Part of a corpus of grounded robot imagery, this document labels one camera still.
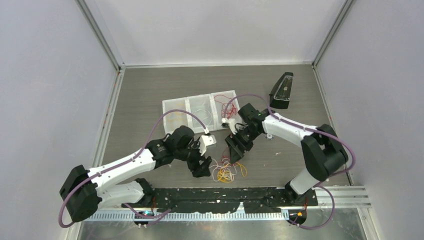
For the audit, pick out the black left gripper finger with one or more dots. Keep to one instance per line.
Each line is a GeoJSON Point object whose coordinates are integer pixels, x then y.
{"type": "Point", "coordinates": [201, 171]}
{"type": "Point", "coordinates": [205, 161]}

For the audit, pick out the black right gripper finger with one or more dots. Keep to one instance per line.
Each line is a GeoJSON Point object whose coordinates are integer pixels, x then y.
{"type": "Point", "coordinates": [232, 142]}
{"type": "Point", "coordinates": [236, 153]}

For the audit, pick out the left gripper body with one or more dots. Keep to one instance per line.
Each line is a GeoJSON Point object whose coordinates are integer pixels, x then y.
{"type": "Point", "coordinates": [192, 154]}

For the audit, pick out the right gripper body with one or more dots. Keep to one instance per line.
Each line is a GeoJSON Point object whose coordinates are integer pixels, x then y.
{"type": "Point", "coordinates": [245, 137]}

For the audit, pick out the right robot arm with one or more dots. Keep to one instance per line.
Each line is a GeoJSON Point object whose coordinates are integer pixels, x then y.
{"type": "Point", "coordinates": [322, 151]}

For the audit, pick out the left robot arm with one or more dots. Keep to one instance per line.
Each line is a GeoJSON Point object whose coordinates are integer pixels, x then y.
{"type": "Point", "coordinates": [87, 190]}

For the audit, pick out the white three-compartment tray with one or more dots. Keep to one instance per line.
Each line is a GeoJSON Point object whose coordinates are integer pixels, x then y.
{"type": "Point", "coordinates": [209, 108]}

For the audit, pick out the black metronome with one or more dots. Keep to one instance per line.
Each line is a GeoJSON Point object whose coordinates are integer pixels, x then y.
{"type": "Point", "coordinates": [279, 97]}

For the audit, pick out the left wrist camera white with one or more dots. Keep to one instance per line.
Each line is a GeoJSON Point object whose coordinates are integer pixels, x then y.
{"type": "Point", "coordinates": [205, 142]}

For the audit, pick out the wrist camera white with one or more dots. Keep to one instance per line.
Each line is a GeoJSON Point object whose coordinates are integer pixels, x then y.
{"type": "Point", "coordinates": [205, 142]}
{"type": "Point", "coordinates": [229, 123]}

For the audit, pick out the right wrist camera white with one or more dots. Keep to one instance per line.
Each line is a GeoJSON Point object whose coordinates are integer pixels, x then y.
{"type": "Point", "coordinates": [229, 123]}

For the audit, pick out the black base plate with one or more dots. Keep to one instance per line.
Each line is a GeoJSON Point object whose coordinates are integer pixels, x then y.
{"type": "Point", "coordinates": [221, 200]}

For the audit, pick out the grey cable duct rail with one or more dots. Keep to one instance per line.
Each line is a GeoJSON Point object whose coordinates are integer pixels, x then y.
{"type": "Point", "coordinates": [239, 215]}

